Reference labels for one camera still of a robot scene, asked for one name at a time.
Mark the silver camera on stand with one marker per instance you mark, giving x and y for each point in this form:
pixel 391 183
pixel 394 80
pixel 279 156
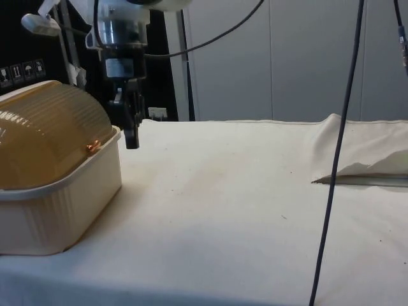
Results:
pixel 39 24

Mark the pale locker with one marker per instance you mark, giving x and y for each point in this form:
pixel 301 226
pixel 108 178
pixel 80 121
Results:
pixel 229 86
pixel 306 63

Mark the rounded box lid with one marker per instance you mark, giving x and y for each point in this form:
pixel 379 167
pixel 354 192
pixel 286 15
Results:
pixel 48 134

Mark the cream box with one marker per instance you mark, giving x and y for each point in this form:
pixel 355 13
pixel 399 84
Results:
pixel 63 216

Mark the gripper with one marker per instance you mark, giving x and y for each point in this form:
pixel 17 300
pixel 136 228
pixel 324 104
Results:
pixel 124 63

